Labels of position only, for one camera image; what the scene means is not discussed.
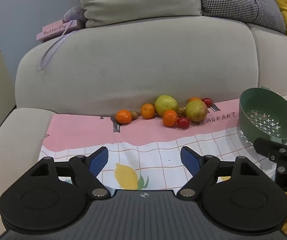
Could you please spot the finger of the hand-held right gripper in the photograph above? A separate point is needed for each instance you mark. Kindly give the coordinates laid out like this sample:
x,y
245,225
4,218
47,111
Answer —
x,y
267,145

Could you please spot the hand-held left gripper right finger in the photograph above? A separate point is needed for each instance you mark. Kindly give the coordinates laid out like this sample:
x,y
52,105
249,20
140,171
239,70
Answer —
x,y
190,161

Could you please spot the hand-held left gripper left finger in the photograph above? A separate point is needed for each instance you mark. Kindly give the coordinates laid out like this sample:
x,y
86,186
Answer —
x,y
98,160

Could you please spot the green plastic colander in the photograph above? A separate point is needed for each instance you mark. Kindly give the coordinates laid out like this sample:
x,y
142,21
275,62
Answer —
x,y
266,105

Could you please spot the orange tangerine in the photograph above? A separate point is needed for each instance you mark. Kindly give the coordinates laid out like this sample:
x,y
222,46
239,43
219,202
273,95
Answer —
x,y
123,116
194,99
148,111
170,118

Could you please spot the green red mango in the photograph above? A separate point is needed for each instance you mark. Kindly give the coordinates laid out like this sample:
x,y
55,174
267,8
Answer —
x,y
196,110

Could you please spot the green lemon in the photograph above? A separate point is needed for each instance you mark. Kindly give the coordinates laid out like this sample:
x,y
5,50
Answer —
x,y
166,104

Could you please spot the red cherry tomato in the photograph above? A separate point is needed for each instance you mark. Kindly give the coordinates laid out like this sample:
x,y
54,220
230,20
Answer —
x,y
183,122
207,101

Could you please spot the pink checked printed cloth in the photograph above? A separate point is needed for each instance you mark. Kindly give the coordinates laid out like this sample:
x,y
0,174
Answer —
x,y
156,135

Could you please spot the small brown longan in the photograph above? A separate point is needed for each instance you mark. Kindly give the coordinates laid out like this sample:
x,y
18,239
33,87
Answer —
x,y
182,112
134,115

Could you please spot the beige fabric sofa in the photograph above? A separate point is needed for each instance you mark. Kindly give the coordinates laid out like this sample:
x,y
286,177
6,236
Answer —
x,y
133,65

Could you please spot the lilac ribbon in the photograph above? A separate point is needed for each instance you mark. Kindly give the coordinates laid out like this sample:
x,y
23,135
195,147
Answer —
x,y
49,52

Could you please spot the houndstooth cushion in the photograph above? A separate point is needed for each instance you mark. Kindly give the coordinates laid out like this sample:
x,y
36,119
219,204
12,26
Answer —
x,y
241,2

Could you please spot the pink gift box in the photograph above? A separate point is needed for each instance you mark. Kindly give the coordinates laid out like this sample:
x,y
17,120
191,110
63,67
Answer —
x,y
56,30

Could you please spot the purple plush toy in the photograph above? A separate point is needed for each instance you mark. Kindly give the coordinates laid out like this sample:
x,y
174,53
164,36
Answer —
x,y
74,13

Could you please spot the beige cushion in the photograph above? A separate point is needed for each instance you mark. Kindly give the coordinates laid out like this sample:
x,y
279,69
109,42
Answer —
x,y
138,0

